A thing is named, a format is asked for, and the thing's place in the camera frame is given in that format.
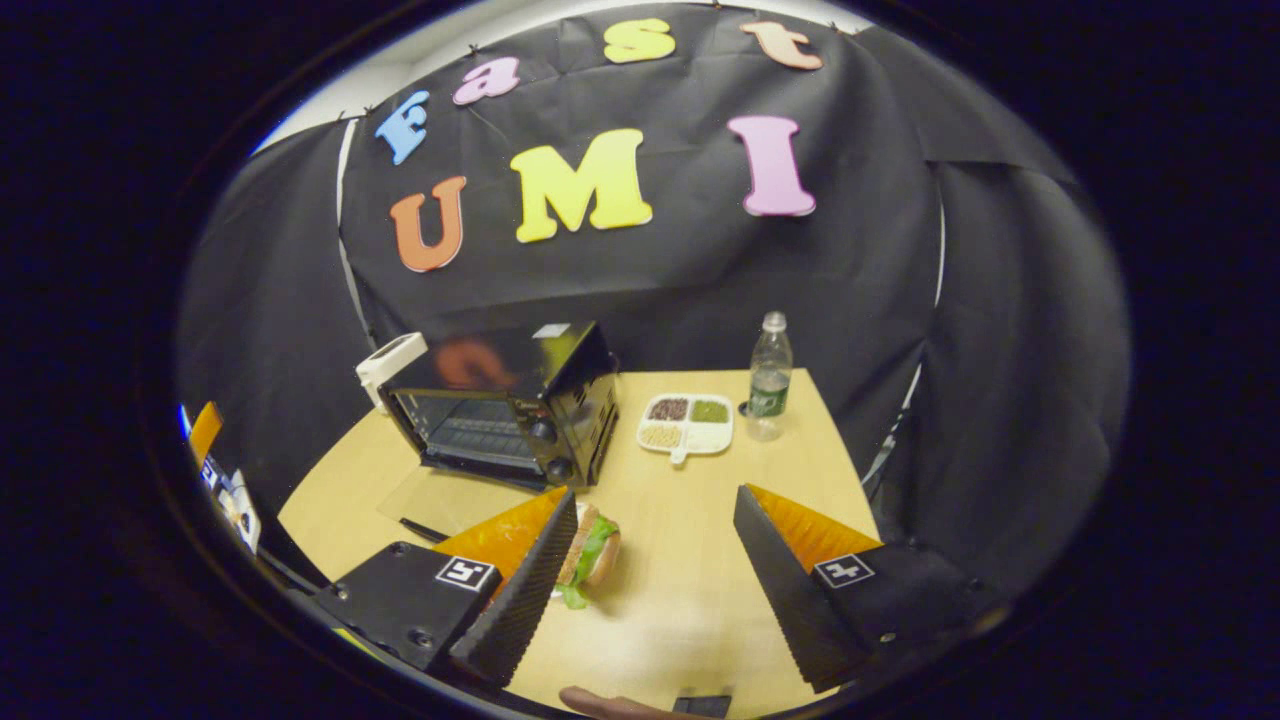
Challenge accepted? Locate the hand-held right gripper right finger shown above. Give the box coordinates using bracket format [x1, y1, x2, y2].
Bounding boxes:
[733, 484, 1001, 694]

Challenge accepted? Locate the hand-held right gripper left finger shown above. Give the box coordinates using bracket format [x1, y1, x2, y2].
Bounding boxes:
[305, 487, 581, 689]

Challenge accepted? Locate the sandwich with lettuce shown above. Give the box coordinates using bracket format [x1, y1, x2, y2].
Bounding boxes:
[555, 503, 623, 611]

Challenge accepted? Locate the black electric oven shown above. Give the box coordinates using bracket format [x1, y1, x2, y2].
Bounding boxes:
[375, 320, 621, 546]

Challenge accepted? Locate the white divided plate with beans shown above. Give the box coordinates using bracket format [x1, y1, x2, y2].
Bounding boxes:
[637, 393, 735, 466]

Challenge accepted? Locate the white toaster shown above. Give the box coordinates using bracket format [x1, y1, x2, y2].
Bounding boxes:
[355, 332, 429, 416]

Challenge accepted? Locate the clear plastic water bottle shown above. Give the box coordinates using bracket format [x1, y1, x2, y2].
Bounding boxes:
[747, 311, 794, 442]

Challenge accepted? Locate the black backdrop cloth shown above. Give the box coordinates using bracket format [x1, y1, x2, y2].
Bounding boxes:
[175, 0, 1136, 601]

